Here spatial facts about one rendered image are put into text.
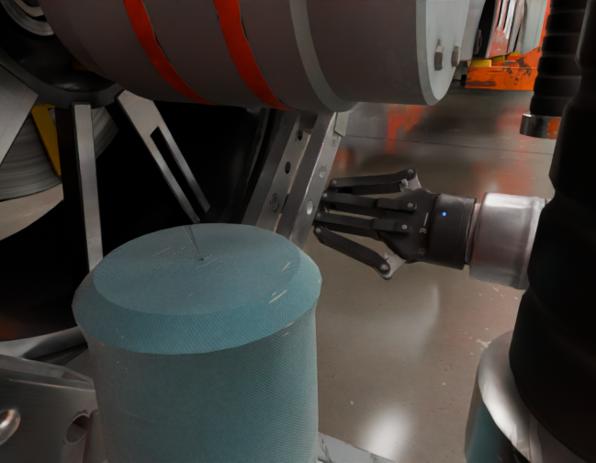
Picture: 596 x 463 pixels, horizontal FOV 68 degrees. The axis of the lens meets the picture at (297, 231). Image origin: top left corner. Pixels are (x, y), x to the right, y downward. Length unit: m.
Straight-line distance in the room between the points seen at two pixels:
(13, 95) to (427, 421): 1.05
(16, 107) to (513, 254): 0.40
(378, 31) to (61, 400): 0.23
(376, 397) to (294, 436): 1.03
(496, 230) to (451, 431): 0.79
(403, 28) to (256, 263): 0.10
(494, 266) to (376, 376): 0.86
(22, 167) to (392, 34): 0.35
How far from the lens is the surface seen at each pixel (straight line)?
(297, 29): 0.20
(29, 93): 0.35
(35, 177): 0.46
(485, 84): 3.87
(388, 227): 0.47
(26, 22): 0.40
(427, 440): 1.13
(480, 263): 0.45
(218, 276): 0.15
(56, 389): 0.26
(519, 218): 0.44
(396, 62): 0.20
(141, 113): 0.41
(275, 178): 0.48
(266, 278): 0.15
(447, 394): 1.25
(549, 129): 0.39
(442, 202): 0.46
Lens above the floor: 0.81
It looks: 23 degrees down
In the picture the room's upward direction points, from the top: straight up
